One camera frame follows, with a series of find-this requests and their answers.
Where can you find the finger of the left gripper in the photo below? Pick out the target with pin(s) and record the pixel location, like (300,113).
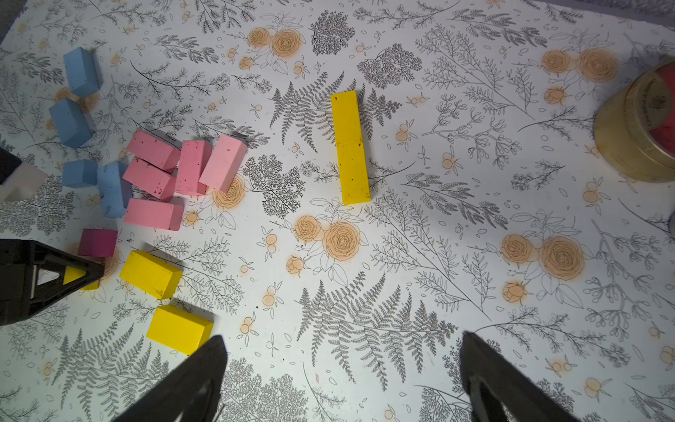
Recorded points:
(35,276)

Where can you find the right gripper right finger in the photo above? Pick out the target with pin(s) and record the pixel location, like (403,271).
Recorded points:
(495,386)

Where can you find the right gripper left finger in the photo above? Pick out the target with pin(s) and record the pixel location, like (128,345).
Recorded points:
(191,392)

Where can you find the yellow block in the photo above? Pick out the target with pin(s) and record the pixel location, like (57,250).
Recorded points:
(179,330)
(346,118)
(151,275)
(353,173)

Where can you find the magenta small cube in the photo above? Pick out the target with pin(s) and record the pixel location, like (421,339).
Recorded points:
(97,243)

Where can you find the blue block four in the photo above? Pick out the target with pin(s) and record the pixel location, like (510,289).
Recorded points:
(80,173)

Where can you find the blue block three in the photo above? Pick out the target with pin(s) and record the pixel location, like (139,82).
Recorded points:
(115,191)

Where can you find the blue block two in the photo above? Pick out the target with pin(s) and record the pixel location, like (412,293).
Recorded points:
(70,123)

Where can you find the pink block five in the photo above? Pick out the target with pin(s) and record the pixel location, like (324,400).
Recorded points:
(156,215)

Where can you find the pink block two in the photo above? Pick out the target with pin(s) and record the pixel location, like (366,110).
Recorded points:
(150,179)

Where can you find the pink block one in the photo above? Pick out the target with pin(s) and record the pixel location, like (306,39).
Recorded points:
(154,150)

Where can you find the blue block one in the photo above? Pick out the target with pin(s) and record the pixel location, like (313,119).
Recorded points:
(81,72)

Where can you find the pink block three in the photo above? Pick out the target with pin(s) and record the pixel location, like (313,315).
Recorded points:
(192,161)

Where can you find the pink block four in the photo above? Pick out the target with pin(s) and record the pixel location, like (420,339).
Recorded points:
(223,164)

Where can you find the floral table mat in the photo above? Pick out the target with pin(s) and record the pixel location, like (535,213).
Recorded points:
(492,209)

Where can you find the round red lid tin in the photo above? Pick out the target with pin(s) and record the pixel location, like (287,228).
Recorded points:
(634,130)

